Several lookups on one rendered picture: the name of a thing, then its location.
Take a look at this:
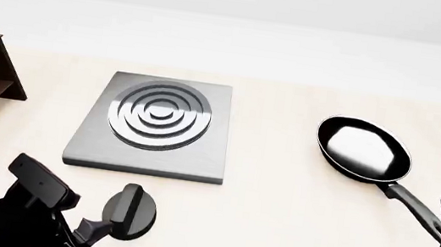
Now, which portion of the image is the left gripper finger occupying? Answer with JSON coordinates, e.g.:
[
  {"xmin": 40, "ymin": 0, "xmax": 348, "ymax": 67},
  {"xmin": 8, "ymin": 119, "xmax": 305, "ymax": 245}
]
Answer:
[{"xmin": 73, "ymin": 215, "xmax": 116, "ymax": 247}]

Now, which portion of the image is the round black stove knob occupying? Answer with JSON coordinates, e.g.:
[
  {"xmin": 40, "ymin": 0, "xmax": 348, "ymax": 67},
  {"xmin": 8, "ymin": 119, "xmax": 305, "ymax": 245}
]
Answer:
[{"xmin": 98, "ymin": 179, "xmax": 162, "ymax": 245}]

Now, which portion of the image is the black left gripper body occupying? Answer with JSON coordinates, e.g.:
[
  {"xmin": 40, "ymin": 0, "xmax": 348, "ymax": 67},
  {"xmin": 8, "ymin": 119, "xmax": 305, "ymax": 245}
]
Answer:
[{"xmin": 42, "ymin": 207, "xmax": 86, "ymax": 247}]

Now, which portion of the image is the flat grey-black stove plate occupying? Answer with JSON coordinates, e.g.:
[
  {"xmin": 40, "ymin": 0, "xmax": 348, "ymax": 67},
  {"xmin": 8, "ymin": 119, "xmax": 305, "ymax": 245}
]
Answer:
[{"xmin": 61, "ymin": 64, "xmax": 237, "ymax": 187}]

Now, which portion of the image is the black frying pan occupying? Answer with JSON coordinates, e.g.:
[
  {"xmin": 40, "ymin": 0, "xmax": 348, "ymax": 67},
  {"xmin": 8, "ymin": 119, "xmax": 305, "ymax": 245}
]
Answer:
[{"xmin": 305, "ymin": 112, "xmax": 441, "ymax": 244}]

